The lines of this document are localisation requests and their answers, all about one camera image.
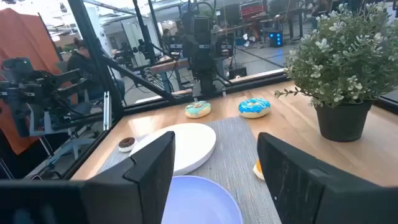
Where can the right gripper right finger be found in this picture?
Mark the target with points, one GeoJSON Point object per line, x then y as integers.
{"type": "Point", "coordinates": [304, 193]}

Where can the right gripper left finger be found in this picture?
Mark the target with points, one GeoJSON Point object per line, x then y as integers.
{"type": "Point", "coordinates": [140, 193]}

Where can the small chocolate donut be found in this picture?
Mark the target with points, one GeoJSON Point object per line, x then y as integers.
{"type": "Point", "coordinates": [127, 143]}

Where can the orange glazed donut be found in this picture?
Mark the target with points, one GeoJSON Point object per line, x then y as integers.
{"type": "Point", "coordinates": [258, 170]}

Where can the blue white-drizzled donut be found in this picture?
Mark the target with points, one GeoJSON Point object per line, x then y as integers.
{"type": "Point", "coordinates": [254, 107]}

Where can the yellow green toy fruit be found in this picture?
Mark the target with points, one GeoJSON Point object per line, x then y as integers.
{"type": "Point", "coordinates": [197, 109]}

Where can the black background robot arm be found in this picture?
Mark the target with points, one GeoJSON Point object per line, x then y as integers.
{"type": "Point", "coordinates": [34, 90]}
{"type": "Point", "coordinates": [133, 51]}

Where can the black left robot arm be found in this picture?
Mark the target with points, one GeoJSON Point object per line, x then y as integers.
{"type": "Point", "coordinates": [202, 53]}

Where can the purple plate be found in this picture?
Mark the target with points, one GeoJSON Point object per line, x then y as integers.
{"type": "Point", "coordinates": [199, 202]}

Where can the white round plate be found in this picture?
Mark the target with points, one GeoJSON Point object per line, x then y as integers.
{"type": "Point", "coordinates": [192, 143]}

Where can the black plant pot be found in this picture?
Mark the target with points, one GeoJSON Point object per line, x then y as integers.
{"type": "Point", "coordinates": [342, 123]}

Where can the grey woven placemat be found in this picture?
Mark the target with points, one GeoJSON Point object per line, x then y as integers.
{"type": "Point", "coordinates": [233, 149]}

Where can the wooden background table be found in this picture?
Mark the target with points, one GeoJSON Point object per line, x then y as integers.
{"type": "Point", "coordinates": [169, 66]}

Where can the black box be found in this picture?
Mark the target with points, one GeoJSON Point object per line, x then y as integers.
{"type": "Point", "coordinates": [237, 72]}

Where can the person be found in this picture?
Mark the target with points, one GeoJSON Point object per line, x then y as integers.
{"type": "Point", "coordinates": [166, 35]}
{"type": "Point", "coordinates": [81, 63]}

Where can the green artificial plant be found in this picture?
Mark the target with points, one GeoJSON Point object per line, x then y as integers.
{"type": "Point", "coordinates": [345, 53]}

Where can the blue-lit computer tower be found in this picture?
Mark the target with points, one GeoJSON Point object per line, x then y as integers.
{"type": "Point", "coordinates": [275, 39]}

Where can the red equipment case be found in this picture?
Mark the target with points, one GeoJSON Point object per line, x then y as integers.
{"type": "Point", "coordinates": [251, 10]}

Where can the orange fabric partition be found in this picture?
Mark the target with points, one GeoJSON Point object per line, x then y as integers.
{"type": "Point", "coordinates": [21, 37]}

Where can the silver aluminium bracket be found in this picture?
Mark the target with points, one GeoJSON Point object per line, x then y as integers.
{"type": "Point", "coordinates": [107, 110]}

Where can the black aluminium table frame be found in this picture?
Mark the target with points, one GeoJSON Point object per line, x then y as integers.
{"type": "Point", "coordinates": [93, 46]}

